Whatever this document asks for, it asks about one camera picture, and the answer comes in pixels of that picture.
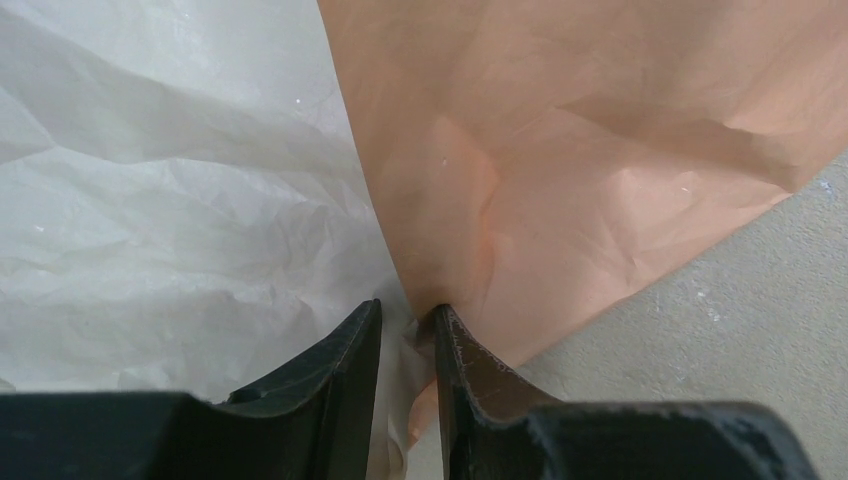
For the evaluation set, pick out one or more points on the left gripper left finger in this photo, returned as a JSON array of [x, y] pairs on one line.
[[310, 418]]

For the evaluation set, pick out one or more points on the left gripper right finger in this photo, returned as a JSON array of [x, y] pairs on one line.
[[494, 424]]

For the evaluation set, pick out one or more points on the orange beige wrapping paper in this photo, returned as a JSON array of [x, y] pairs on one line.
[[195, 192]]

